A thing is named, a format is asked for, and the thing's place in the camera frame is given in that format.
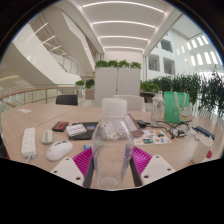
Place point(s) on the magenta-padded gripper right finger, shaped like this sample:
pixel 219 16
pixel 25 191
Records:
pixel 156 168

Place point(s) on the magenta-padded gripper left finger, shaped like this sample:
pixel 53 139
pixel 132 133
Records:
pixel 66 170

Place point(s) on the clear plastic water bottle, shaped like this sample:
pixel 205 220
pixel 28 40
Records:
pixel 111 146

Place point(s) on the white computer mouse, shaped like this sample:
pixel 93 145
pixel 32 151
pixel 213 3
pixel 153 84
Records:
pixel 59 150

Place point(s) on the colourful sticker sheet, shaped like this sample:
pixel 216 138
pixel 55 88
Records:
pixel 153 136

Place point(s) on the small grey computer mouse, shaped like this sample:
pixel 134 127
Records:
pixel 47 136

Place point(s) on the small white box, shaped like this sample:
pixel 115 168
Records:
pixel 76 129

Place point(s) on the black and red case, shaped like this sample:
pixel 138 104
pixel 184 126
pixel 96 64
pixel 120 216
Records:
pixel 60 126

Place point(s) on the white power strip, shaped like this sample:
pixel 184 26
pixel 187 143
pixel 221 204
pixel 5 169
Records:
pixel 29 141

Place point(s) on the black power adapter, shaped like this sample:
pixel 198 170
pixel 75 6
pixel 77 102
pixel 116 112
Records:
pixel 141 123

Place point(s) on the white cup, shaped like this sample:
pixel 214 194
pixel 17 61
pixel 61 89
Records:
pixel 201 150

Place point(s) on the dark blue keyboard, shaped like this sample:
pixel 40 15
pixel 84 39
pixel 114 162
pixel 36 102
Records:
pixel 204 131

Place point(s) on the tall clear shaker bottle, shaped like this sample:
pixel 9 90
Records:
pixel 157 108

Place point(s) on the green tote bag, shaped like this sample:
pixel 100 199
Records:
pixel 175 106

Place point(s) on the white chair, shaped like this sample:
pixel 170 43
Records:
pixel 133 102

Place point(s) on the black chair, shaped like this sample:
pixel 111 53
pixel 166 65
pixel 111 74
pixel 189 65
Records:
pixel 66 99

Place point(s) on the white paper note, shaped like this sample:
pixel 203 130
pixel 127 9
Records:
pixel 25 110

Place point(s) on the low green potted plants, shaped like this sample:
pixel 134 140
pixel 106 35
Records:
pixel 117 64
pixel 85 83
pixel 149 86

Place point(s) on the glass balustrade with handrail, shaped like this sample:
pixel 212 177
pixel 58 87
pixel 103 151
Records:
pixel 33 95

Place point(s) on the tall leafy green trees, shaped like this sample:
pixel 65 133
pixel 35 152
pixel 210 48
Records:
pixel 190 88

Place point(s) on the white cabinet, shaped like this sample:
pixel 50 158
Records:
pixel 116 86

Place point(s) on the ceiling light strips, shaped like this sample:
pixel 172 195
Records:
pixel 123 22

